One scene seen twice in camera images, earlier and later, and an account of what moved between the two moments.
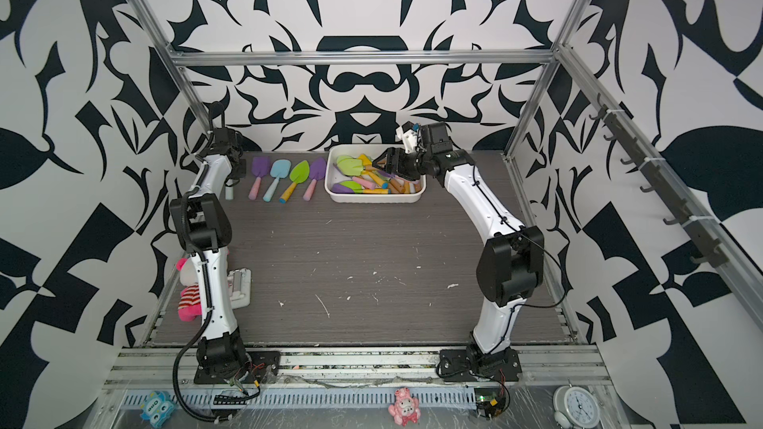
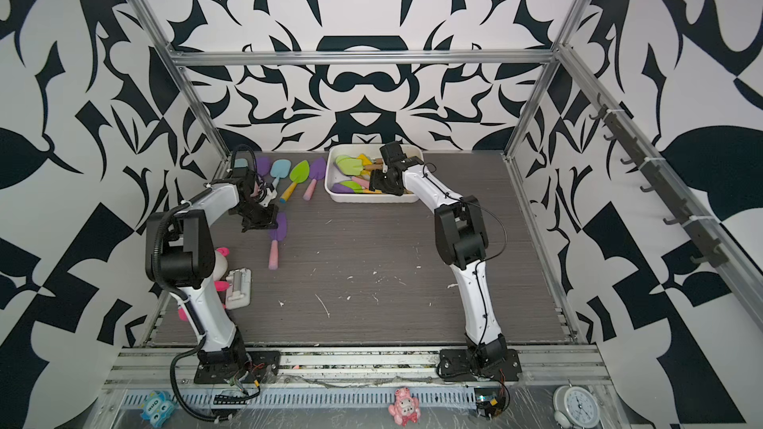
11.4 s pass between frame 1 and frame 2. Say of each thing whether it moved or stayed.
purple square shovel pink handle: stayed
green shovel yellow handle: stayed
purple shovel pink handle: stayed
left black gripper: moved
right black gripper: moved
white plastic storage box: stayed
